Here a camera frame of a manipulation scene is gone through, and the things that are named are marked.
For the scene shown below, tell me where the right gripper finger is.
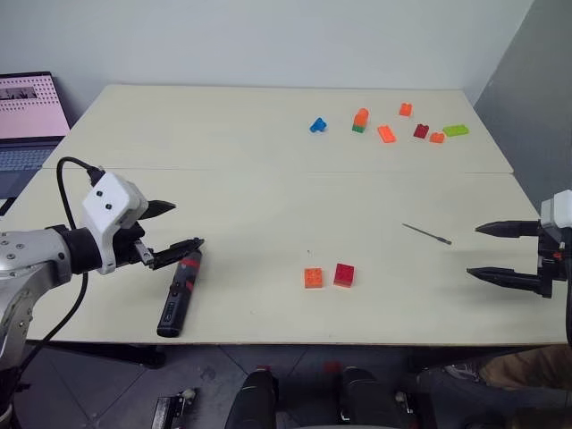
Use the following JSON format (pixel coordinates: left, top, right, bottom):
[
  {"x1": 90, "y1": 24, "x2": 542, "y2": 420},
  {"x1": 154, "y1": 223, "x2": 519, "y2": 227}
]
[
  {"x1": 466, "y1": 266, "x2": 543, "y2": 294},
  {"x1": 475, "y1": 220, "x2": 541, "y2": 240}
]

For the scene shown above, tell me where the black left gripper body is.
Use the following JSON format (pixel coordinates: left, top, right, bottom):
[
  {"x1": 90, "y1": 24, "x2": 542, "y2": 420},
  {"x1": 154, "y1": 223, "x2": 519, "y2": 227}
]
[{"x1": 113, "y1": 221, "x2": 156, "y2": 269}]

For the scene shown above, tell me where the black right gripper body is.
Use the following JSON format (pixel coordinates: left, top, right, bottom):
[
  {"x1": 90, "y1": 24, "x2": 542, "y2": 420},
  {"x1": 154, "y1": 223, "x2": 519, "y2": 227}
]
[{"x1": 535, "y1": 222, "x2": 572, "y2": 299}]

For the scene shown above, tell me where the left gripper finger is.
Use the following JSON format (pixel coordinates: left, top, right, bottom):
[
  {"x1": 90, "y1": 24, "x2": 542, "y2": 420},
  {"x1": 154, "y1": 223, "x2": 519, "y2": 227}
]
[
  {"x1": 149, "y1": 238, "x2": 206, "y2": 271},
  {"x1": 140, "y1": 199, "x2": 177, "y2": 221}
]

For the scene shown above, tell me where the black red electric screwdriver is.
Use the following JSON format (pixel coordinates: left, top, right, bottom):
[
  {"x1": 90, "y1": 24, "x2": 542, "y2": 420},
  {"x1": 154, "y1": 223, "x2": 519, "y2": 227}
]
[{"x1": 156, "y1": 248, "x2": 205, "y2": 339}]

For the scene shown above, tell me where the thin metal screwdriver bit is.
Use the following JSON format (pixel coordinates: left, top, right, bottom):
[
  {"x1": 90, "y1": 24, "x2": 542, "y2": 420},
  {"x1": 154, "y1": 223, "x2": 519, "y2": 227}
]
[{"x1": 401, "y1": 223, "x2": 453, "y2": 246}]

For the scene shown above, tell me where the bystander's leg and shoe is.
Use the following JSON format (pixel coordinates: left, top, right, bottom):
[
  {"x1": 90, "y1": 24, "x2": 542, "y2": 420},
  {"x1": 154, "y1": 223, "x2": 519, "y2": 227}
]
[{"x1": 416, "y1": 343, "x2": 572, "y2": 429}]

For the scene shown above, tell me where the orange square toy brick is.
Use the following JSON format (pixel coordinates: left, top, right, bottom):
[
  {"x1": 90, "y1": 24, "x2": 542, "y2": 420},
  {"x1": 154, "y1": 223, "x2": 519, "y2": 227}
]
[{"x1": 304, "y1": 267, "x2": 326, "y2": 290}]

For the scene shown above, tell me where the dark rounded shape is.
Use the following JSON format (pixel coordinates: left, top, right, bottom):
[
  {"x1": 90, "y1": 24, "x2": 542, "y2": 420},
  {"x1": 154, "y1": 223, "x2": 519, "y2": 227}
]
[
  {"x1": 222, "y1": 365, "x2": 281, "y2": 429},
  {"x1": 335, "y1": 365, "x2": 406, "y2": 429}
]

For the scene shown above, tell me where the open laptop with pink screen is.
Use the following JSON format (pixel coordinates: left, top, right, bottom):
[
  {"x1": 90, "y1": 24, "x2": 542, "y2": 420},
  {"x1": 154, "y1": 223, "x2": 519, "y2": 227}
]
[{"x1": 0, "y1": 71, "x2": 73, "y2": 216}]

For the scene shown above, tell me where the red square toy brick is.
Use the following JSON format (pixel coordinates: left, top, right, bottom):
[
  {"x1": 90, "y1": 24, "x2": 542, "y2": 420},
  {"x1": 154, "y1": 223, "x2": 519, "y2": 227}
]
[{"x1": 332, "y1": 263, "x2": 356, "y2": 289}]

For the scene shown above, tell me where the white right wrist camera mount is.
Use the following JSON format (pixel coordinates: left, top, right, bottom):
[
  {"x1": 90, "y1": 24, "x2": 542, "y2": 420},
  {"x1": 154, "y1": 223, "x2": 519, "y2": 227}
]
[{"x1": 539, "y1": 189, "x2": 572, "y2": 229}]

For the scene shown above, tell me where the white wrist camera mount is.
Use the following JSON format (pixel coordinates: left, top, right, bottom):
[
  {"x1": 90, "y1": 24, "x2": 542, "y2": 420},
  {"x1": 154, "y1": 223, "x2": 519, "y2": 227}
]
[
  {"x1": 539, "y1": 189, "x2": 572, "y2": 229},
  {"x1": 80, "y1": 172, "x2": 149, "y2": 275}
]

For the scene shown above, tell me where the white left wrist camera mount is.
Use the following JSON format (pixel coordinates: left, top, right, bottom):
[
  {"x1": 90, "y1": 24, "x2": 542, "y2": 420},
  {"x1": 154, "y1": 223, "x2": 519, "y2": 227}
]
[{"x1": 80, "y1": 172, "x2": 149, "y2": 275}]

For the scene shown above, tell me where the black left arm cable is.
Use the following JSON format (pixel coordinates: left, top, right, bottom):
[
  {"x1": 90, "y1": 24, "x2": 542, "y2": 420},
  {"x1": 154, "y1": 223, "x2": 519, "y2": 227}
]
[{"x1": 8, "y1": 156, "x2": 106, "y2": 394}]

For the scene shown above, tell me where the metal bracket on floor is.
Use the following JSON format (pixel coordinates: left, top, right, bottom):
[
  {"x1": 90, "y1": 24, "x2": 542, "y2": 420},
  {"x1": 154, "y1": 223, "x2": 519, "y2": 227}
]
[{"x1": 150, "y1": 386, "x2": 198, "y2": 429}]

